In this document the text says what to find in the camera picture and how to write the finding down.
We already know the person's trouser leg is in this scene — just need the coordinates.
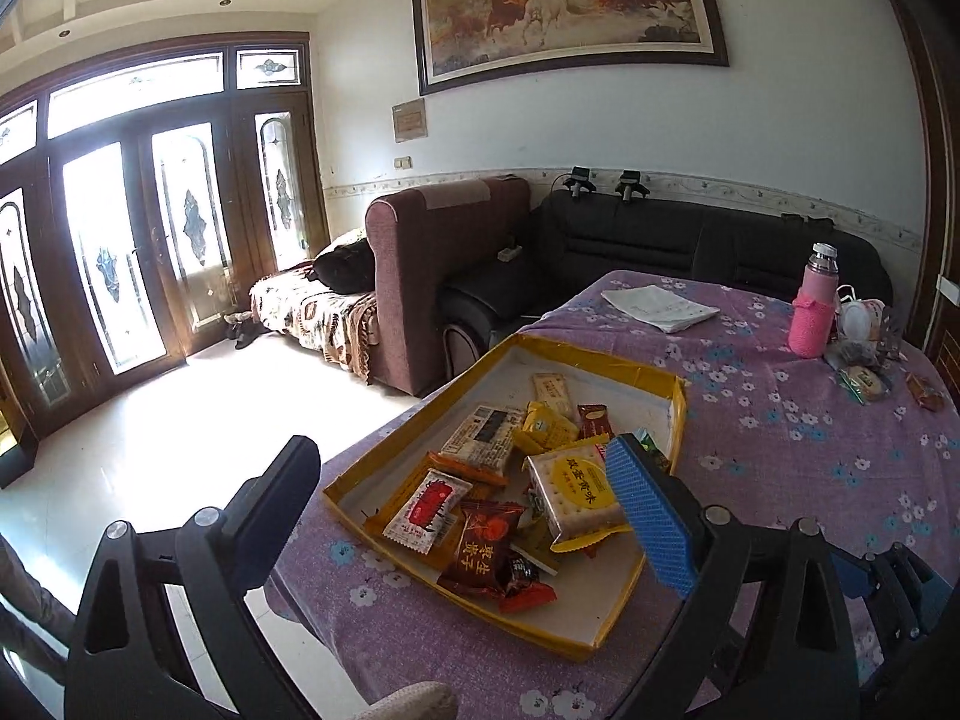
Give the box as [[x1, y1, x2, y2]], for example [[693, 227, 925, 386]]
[[0, 532, 76, 683]]

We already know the pink knit-sleeved thermos bottle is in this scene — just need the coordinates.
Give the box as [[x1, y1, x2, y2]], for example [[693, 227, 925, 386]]
[[787, 242, 839, 359]]

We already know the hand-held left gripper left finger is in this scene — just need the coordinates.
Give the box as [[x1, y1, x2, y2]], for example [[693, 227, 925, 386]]
[[64, 435, 323, 720]]

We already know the small wall plaque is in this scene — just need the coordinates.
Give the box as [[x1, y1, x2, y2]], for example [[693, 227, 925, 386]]
[[392, 97, 428, 143]]

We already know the person's left hand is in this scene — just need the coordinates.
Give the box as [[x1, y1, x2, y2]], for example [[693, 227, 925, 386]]
[[358, 681, 458, 720]]

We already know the framed horse painting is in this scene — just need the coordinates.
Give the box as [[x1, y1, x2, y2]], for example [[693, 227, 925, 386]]
[[411, 0, 730, 97]]

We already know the yellow cardboard box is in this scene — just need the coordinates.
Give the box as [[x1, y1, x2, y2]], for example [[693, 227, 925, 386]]
[[322, 334, 689, 663]]

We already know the round cracker packet green label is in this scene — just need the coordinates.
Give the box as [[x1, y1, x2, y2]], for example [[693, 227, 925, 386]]
[[838, 364, 893, 406]]

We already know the small maroon snack packet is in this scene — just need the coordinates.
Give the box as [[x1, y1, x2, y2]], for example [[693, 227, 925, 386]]
[[576, 403, 616, 440]]

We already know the white paper sheet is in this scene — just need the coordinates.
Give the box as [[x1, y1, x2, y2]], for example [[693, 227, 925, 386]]
[[601, 285, 721, 333]]

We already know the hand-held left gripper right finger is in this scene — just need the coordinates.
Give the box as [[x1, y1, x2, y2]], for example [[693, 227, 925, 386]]
[[604, 433, 863, 720]]

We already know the yellow square cracker packet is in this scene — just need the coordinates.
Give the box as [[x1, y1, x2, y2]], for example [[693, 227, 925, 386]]
[[523, 435, 635, 552]]

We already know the wooden glass entrance door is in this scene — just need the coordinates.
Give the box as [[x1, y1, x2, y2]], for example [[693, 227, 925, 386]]
[[0, 31, 331, 440]]

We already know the black leather sofa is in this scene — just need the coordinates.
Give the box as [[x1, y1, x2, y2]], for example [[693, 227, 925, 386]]
[[439, 187, 893, 391]]

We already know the brown snack packet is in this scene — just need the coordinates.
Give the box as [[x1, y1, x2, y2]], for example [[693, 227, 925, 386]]
[[904, 371, 946, 413]]

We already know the purple floral tablecloth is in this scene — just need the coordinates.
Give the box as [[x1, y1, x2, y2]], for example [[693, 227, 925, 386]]
[[262, 270, 957, 720]]

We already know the brown fabric armchair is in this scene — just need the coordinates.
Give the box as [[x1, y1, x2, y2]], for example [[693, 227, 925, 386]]
[[365, 176, 532, 398]]

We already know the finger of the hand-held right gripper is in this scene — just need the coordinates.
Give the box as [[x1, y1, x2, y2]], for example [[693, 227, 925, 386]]
[[829, 540, 957, 695]]

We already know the black bag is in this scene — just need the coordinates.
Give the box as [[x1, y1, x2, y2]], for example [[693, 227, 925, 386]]
[[311, 236, 376, 295]]

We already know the white cup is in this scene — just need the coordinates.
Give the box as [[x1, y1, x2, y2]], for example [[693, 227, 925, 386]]
[[836, 296, 886, 342]]

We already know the patterned blanket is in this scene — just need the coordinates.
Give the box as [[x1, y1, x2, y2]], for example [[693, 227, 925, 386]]
[[249, 270, 380, 383]]

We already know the wooden door frame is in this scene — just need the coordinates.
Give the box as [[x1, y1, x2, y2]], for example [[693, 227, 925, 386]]
[[847, 0, 960, 361]]

